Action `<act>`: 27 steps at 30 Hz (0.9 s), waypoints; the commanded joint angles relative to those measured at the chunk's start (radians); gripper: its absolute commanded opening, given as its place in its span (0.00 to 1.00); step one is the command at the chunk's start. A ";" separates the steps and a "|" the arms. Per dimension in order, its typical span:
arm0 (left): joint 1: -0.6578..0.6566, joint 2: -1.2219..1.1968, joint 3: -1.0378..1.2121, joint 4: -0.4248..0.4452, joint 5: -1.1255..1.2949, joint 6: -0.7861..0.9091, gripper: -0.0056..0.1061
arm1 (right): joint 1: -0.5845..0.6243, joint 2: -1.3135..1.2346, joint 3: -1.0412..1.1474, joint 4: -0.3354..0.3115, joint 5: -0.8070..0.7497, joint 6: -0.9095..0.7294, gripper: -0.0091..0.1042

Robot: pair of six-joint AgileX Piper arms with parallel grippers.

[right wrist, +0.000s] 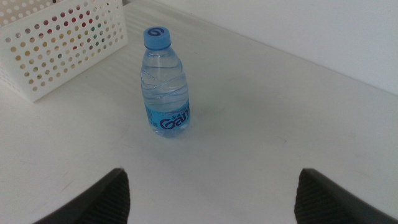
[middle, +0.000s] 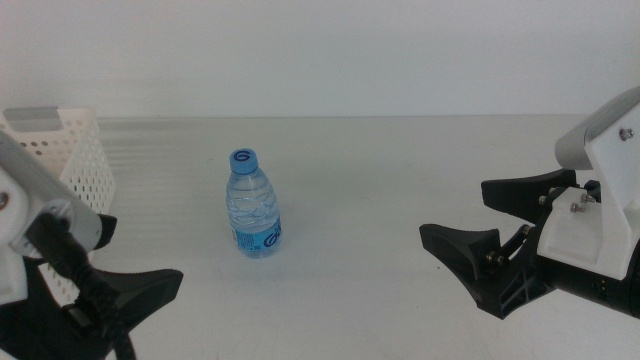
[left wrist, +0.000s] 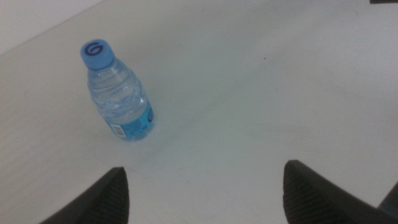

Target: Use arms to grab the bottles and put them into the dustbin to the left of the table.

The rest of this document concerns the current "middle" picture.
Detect small water bottle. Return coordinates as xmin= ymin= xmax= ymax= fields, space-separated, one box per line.
xmin=225 ymin=148 xmax=283 ymax=260

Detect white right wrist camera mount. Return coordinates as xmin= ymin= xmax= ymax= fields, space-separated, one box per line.
xmin=537 ymin=85 xmax=640 ymax=282

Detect white perforated plastic basket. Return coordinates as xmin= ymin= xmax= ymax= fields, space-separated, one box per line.
xmin=0 ymin=105 xmax=117 ymax=306

